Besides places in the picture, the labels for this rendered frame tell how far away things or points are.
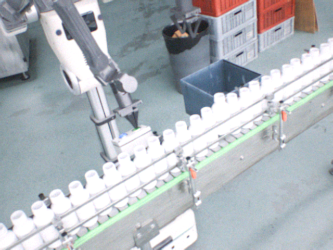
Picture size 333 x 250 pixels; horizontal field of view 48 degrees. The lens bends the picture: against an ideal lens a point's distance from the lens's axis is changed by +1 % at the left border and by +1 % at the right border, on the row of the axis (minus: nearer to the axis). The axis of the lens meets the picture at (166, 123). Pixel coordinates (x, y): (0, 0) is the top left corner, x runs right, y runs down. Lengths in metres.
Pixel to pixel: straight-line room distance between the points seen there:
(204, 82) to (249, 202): 0.90
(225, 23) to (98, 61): 2.57
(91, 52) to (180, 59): 2.29
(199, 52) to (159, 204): 2.31
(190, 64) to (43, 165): 1.59
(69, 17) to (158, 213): 0.73
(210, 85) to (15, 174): 1.92
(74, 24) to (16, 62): 3.71
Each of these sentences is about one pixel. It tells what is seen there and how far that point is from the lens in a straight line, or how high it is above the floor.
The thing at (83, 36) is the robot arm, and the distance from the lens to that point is 1.21.
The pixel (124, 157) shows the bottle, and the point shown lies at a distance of 1.24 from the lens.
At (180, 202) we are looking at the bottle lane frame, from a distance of 1.41.
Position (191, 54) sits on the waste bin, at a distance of 3.45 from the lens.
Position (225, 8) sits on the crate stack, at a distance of 3.71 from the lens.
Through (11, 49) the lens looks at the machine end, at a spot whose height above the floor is 0.42.
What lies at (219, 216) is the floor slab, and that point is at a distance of 2.50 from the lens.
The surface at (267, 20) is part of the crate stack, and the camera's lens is 4.36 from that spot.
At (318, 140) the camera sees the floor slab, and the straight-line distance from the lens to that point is 3.07.
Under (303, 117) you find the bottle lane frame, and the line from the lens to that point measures 1.74.
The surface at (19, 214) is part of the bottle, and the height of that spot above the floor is 1.15.
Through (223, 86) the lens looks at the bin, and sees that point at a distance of 2.26.
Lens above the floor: 1.91
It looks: 35 degrees down
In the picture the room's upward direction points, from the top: 11 degrees counter-clockwise
